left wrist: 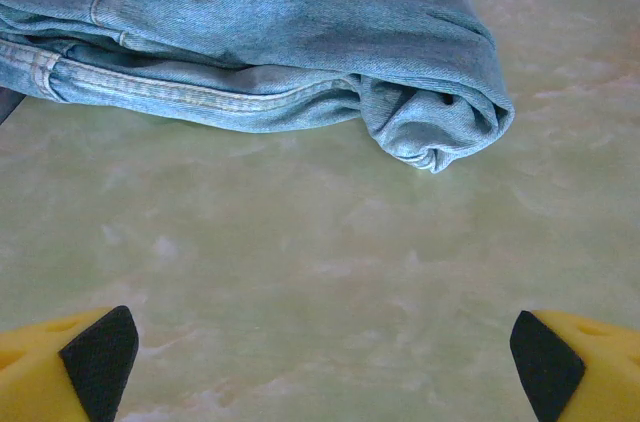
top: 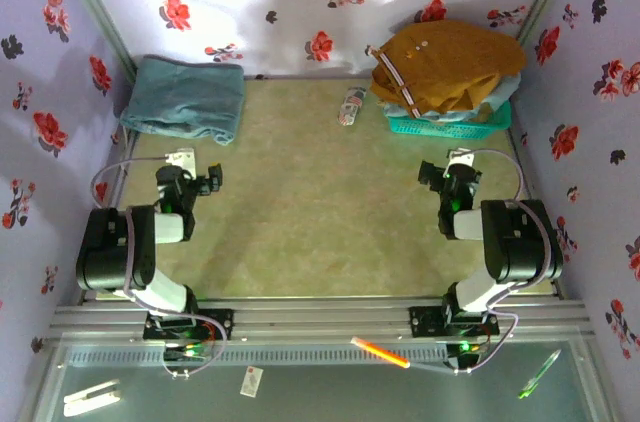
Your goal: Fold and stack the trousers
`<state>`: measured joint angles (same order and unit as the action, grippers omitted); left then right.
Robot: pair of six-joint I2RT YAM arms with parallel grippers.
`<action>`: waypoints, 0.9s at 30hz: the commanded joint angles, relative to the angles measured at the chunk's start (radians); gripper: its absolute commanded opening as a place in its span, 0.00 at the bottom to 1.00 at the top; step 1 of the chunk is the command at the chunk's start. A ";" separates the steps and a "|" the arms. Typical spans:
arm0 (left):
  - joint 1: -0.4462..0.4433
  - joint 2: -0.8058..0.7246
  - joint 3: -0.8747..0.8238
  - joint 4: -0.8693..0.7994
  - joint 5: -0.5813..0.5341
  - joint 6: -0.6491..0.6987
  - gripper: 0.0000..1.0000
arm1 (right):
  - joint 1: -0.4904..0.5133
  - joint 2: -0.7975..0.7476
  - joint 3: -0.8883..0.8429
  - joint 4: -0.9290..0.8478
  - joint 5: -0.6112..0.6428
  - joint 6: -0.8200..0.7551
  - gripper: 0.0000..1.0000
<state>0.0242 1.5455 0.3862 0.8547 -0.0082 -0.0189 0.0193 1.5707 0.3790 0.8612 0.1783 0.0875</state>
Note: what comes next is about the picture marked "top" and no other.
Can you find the slotted grey cable duct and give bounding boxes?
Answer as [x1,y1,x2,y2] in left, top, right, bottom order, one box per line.
[64,344,451,368]

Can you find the teal plastic basket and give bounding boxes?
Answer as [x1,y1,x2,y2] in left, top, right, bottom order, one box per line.
[383,99,512,141]

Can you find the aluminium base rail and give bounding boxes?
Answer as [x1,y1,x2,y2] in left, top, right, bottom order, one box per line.
[49,297,594,343]

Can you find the light blue trousers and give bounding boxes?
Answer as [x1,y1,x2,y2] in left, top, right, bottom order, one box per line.
[382,74,521,123]

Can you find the orange marker pen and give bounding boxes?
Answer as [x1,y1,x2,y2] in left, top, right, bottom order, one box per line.
[351,336,411,369]

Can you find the white printed card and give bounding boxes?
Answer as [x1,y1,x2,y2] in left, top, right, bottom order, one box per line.
[239,366,264,398]

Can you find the right arm lavender cable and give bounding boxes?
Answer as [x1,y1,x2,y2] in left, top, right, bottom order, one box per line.
[452,149,564,376]

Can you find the white plastic clip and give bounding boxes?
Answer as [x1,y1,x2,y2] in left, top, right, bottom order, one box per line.
[63,379,122,417]

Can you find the folded teal trousers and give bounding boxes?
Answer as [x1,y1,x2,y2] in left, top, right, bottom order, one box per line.
[119,55,245,146]

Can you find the arm lavender cable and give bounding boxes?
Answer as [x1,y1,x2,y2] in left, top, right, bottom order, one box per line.
[452,149,564,376]
[89,155,229,379]

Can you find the brown trousers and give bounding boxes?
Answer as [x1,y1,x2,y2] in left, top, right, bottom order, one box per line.
[370,19,527,119]

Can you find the flag print rolled cloth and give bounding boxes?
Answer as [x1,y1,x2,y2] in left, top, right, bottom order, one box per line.
[337,85,368,127]

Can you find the green pen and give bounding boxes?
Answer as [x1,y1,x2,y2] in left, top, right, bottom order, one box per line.
[518,349,562,399]

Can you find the left arm lavender cable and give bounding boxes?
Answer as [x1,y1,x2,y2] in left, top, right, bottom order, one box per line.
[89,155,229,379]

